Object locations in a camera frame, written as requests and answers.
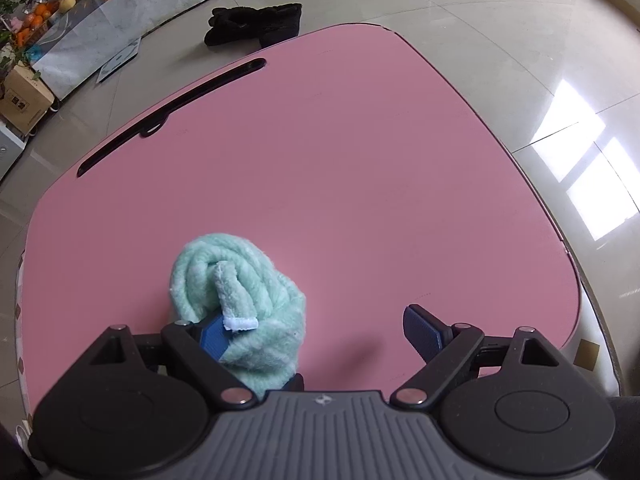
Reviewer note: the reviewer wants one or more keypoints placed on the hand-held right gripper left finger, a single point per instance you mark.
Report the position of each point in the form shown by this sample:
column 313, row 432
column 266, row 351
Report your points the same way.
column 215, row 340

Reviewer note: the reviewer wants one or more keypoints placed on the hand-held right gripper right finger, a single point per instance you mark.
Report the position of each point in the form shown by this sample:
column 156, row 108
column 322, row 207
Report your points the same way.
column 422, row 332

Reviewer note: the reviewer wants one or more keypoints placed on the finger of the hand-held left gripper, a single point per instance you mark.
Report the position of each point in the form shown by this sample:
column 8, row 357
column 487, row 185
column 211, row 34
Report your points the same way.
column 294, row 382

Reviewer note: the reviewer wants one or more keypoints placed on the mint green fluffy towel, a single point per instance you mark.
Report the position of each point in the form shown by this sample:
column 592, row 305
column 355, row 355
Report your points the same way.
column 260, row 280

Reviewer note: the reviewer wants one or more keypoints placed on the white plastic device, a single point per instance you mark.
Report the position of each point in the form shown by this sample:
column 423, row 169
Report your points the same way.
column 22, row 435

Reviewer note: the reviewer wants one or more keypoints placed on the pink lap desk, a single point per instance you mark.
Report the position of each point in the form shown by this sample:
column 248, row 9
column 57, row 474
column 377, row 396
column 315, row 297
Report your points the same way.
column 350, row 185

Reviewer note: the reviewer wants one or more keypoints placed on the diamond patterned tablecloth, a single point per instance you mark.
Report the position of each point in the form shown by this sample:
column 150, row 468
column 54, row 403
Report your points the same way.
column 597, row 327

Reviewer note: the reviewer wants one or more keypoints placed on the white chest freezer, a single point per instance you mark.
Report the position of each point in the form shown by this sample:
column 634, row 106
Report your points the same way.
column 10, row 152

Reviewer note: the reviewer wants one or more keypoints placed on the white bathroom scale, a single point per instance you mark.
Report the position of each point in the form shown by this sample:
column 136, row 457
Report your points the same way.
column 117, row 62

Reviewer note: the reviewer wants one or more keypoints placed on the brown cardboard box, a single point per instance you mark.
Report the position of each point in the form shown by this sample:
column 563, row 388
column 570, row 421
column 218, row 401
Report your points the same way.
column 25, row 100

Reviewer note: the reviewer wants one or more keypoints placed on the black fuzzy slipper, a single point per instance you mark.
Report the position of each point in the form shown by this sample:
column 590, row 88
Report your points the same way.
column 230, row 27
column 282, row 22

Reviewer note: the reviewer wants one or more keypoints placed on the cloth covered long table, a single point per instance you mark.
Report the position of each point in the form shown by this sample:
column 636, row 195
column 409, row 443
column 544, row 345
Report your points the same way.
column 125, row 15

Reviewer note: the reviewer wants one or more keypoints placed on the trailing pothos plant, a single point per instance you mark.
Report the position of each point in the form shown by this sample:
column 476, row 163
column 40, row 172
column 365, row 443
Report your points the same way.
column 10, row 40

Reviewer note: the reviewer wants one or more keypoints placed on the yellow pomelo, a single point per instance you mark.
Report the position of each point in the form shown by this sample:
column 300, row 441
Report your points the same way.
column 67, row 4

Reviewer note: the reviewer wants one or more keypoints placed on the basket of oranges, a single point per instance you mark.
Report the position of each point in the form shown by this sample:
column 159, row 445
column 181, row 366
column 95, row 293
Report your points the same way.
column 37, row 17

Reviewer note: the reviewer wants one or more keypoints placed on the pink plush toy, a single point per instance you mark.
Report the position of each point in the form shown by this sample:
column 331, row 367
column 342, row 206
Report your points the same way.
column 16, row 23

